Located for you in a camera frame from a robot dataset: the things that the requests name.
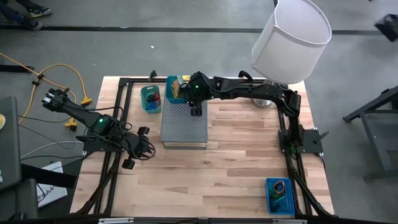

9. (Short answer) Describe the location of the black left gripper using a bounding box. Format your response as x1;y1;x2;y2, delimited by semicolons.
121;126;156;170

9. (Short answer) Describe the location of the teal plastic bin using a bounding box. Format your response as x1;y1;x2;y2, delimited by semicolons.
164;75;189;105

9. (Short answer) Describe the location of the green plastic bin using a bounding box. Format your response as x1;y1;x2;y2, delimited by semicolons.
140;85;163;114

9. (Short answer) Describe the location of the blue perforated basket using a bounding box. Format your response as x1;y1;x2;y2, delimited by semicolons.
264;177;296;216

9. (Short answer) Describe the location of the dark grey desk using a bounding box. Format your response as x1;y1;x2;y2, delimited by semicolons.
343;84;398;182

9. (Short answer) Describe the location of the grey perforated metal shelf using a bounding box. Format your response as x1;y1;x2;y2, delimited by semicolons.
160;81;209;151

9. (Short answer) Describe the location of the silver lamp base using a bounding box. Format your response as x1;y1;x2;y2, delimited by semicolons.
250;79;276;110

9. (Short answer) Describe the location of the black flat bar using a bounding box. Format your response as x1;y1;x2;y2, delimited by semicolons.
20;163;78;189

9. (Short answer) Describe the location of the white cardboard box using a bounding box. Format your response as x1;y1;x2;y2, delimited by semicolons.
36;161;68;208

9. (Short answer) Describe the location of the white lamp shade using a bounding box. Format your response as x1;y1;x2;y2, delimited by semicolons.
251;0;333;85

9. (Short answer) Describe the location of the black floor stand foot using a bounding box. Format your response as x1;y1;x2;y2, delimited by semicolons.
0;64;35;74

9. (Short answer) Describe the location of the person's foot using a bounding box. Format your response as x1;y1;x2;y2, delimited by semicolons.
26;6;52;18
14;15;44;31

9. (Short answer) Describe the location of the black aluminium table frame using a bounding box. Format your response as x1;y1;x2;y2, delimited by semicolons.
70;70;335;218

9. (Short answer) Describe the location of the yellow extension cable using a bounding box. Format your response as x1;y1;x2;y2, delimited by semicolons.
37;63;93;106
0;52;78;131

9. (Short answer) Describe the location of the silver aluminium bracket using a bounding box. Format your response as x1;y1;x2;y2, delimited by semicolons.
98;217;135;224
272;218;308;224

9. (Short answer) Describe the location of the white cable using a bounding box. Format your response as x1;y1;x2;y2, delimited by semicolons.
20;141;85;159

